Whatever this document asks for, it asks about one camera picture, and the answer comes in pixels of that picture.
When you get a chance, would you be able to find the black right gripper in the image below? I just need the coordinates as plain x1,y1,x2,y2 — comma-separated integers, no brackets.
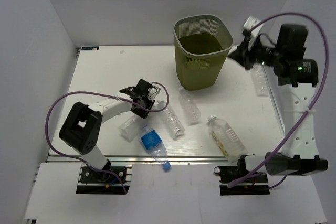
227,34,284,71

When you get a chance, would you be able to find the clear bottle white cap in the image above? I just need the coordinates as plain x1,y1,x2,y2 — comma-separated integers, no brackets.
118,100,163,141

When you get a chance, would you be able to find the square bottle yellow label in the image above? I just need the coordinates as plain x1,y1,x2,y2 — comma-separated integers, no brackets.
208,116,248,163

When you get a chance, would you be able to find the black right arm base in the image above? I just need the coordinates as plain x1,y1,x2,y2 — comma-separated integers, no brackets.
214,162,270,196

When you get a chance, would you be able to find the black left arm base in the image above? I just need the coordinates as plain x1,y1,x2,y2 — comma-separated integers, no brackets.
76,164,132,195

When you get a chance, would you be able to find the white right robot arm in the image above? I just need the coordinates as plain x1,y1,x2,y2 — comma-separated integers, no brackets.
228,24,328,176

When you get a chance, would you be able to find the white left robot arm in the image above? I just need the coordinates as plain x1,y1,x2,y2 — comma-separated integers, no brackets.
59,79,160,182

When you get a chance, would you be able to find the olive green mesh bin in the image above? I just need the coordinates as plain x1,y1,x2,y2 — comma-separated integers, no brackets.
173,14,233,91

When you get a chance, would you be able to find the clear bottle far right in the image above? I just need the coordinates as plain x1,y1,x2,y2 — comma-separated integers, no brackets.
250,65,269,97

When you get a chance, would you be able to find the clear crumpled bottle centre-left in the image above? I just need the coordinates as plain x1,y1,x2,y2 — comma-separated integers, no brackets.
158,105,185,140

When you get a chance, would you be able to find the blue label water bottle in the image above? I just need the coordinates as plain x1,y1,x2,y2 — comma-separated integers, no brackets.
140,124,171,172

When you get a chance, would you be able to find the clear crumpled bottle centre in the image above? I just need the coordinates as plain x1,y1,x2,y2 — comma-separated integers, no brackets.
178,87,201,124

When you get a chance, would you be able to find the left blue table sticker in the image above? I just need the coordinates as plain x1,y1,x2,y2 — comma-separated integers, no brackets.
81,46,99,51

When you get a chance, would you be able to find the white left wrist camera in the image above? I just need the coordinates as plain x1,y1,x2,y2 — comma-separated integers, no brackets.
148,85,161,99

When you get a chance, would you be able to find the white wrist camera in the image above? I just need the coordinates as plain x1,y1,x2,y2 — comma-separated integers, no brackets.
148,85,161,99
243,16,263,47

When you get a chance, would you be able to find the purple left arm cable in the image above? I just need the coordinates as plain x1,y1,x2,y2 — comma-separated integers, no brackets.
46,81,170,194

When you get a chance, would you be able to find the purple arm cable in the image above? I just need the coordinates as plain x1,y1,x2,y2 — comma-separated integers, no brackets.
227,12,330,189
46,81,170,194

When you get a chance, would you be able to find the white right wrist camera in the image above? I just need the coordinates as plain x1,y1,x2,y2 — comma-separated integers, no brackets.
243,16,263,47

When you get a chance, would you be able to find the aluminium table front rail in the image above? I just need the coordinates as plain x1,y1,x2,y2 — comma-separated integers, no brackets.
46,155,228,163

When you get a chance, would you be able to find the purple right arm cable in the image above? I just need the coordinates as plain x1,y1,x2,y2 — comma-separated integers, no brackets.
227,12,330,189

